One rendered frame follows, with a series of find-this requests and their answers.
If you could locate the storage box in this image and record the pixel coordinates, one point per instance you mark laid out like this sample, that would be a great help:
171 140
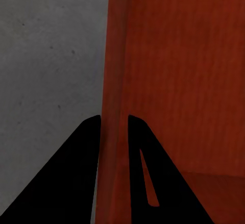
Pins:
180 66

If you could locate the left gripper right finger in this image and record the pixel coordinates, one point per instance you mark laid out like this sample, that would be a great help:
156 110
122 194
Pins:
178 203

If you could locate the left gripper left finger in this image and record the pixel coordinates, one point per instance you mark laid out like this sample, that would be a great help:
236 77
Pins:
63 191

